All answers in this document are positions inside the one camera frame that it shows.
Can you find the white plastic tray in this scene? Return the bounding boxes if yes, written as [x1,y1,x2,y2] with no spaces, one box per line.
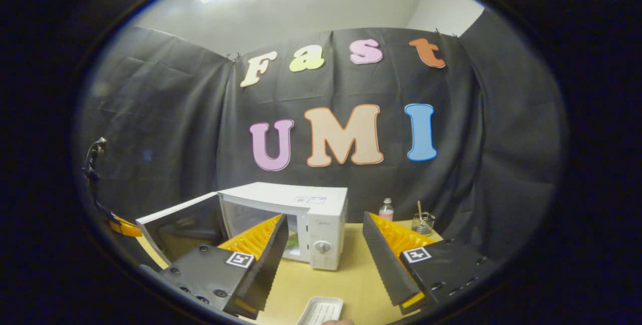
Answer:
[296,296,345,325]

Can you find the white microwave oven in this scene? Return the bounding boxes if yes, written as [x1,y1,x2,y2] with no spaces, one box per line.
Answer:
[136,182,349,271]

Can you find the black cable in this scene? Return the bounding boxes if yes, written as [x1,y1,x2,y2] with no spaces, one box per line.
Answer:
[82,137,123,223]

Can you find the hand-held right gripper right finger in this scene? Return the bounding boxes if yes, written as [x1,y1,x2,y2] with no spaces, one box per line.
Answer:
[362,211,501,316]

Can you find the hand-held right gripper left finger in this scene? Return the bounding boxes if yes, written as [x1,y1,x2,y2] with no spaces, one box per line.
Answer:
[158,214,290,320]

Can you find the black backdrop cloth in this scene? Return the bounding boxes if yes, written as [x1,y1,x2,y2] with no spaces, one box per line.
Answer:
[75,8,567,265]

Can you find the glass jar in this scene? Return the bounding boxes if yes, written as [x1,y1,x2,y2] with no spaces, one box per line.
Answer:
[411,212,436,237]

